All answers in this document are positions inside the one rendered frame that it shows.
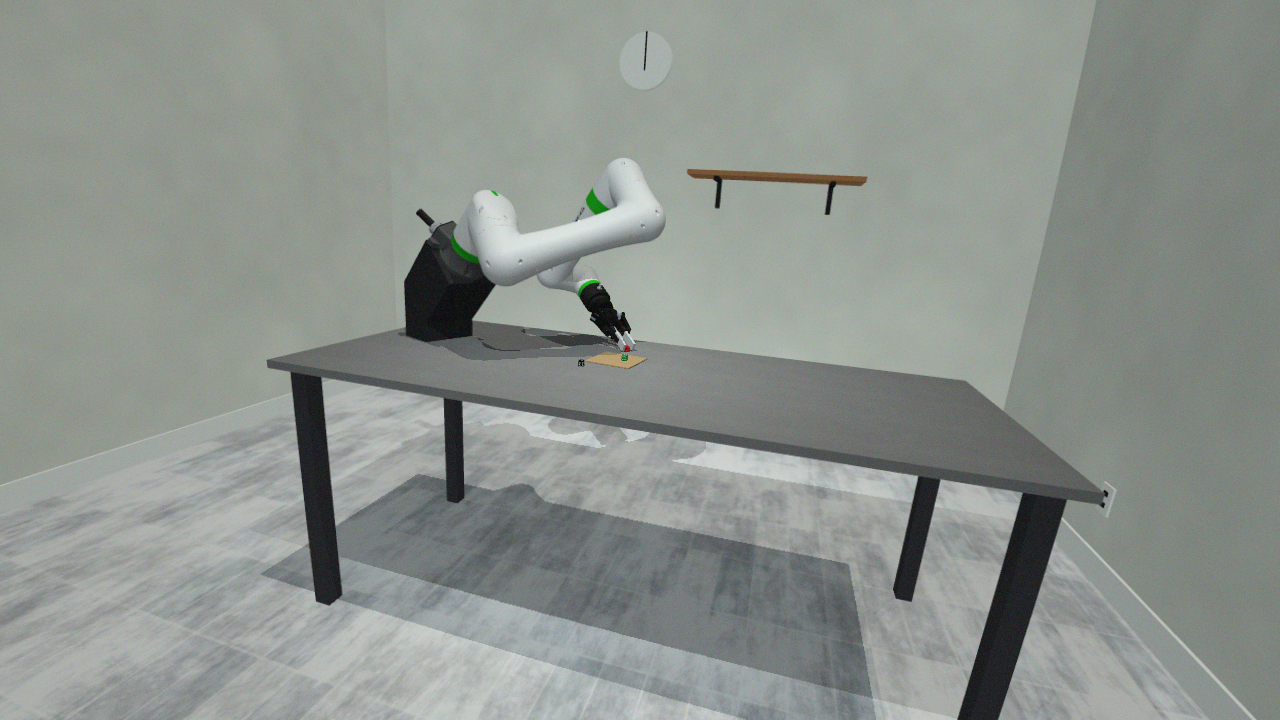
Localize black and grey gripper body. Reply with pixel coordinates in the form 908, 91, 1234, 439
590, 296, 617, 322

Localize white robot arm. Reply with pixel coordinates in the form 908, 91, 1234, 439
416, 158, 666, 313

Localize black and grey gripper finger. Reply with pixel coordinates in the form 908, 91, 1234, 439
590, 309, 626, 351
609, 309, 636, 350

